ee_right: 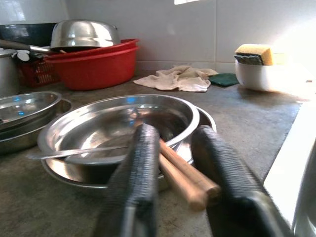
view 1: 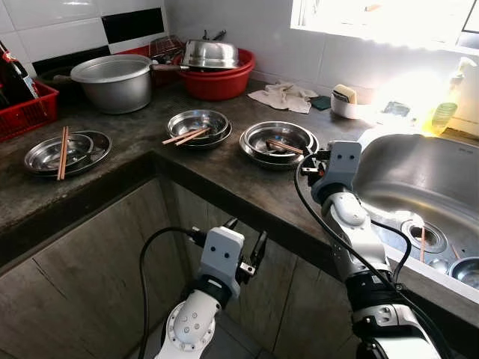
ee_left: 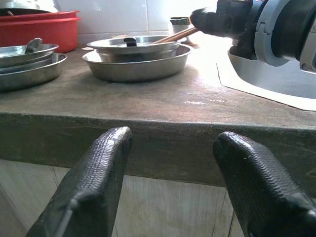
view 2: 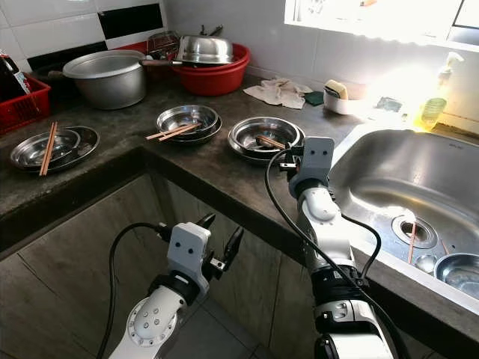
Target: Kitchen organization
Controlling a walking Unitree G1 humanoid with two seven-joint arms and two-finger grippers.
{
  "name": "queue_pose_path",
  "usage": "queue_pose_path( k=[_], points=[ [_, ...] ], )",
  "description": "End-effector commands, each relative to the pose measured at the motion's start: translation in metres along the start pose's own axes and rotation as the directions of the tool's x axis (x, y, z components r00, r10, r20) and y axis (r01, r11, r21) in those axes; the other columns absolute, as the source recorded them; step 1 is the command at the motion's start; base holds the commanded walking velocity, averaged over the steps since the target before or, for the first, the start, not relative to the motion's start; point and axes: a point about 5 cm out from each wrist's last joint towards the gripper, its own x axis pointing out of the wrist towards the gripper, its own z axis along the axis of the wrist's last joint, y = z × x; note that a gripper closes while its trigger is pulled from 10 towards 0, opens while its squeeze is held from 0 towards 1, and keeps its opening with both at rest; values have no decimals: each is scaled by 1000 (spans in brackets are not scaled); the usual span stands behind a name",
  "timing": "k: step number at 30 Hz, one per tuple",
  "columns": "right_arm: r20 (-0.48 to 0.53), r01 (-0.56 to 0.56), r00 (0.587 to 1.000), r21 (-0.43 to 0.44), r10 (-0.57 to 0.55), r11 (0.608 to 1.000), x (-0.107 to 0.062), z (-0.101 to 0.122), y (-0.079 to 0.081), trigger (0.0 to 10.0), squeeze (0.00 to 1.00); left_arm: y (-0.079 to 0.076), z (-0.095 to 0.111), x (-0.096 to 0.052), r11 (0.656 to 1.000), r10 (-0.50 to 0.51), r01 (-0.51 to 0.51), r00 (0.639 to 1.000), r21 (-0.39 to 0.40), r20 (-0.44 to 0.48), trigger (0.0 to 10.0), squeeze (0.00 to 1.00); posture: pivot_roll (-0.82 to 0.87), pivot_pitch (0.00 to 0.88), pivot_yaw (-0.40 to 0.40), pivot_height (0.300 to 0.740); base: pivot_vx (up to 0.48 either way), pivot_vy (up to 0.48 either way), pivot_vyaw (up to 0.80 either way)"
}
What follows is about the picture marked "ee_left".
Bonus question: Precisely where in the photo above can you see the small round steel plate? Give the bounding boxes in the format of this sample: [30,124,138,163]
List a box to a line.
[0,43,60,68]

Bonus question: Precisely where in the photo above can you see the oval steel plate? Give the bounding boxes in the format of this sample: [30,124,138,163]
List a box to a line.
[81,44,193,83]

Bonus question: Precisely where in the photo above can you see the kitchen sponge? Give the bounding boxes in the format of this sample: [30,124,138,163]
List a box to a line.
[169,16,191,26]

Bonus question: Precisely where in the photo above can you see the steel bowl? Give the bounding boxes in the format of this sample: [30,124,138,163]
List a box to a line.
[94,45,182,63]

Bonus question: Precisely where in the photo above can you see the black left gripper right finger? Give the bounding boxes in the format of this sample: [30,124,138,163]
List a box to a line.
[212,131,316,237]

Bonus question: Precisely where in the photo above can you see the steel dome lid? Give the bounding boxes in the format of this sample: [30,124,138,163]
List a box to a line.
[0,0,59,15]

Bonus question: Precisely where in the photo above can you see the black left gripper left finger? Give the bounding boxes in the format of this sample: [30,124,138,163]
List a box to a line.
[26,126,133,237]

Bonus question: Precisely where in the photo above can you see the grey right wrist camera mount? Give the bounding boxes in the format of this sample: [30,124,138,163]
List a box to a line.
[216,0,316,111]

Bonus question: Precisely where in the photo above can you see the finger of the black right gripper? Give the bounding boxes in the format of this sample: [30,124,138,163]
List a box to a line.
[189,7,219,36]

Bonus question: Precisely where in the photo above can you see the steel spoon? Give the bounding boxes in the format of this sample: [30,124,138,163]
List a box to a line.
[24,38,43,54]

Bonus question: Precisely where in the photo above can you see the red plastic basin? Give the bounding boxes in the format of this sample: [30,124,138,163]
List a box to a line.
[0,10,81,54]

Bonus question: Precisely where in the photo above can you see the wooden chopstick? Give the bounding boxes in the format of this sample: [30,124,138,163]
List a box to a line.
[153,29,200,45]
[159,27,198,41]

